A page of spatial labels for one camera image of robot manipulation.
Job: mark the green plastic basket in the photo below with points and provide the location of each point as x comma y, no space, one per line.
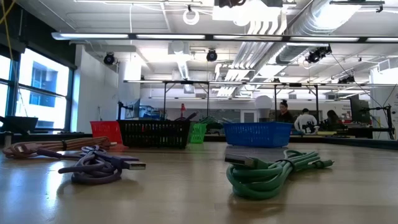
198,133

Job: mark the red plastic basket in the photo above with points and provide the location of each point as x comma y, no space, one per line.
105,132

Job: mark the silver ventilation duct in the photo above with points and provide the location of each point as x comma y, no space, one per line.
314,21

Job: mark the black tray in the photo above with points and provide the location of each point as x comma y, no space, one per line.
18,124

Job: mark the white bulb on silver base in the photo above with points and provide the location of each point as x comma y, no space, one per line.
263,105

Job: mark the blue plastic basket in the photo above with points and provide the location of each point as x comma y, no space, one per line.
258,134

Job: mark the small red figure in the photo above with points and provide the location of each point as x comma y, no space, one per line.
183,109

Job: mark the black plastic basket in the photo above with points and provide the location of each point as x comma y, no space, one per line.
154,133

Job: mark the long led light bar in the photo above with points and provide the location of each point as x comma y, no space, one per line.
171,36

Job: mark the black ceiling camera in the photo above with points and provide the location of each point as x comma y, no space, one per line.
317,53
211,55
109,58

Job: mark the black camera stand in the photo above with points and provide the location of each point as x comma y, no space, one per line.
388,121

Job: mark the black computer monitor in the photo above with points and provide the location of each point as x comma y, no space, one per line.
359,110

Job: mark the person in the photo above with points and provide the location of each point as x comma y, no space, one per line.
284,115
305,121
332,119

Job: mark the black rig frame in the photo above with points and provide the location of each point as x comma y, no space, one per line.
186,82
295,84

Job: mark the computer monitor on arm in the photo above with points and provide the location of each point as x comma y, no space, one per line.
135,109

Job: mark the black aluminium table frame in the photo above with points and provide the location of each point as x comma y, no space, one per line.
357,141

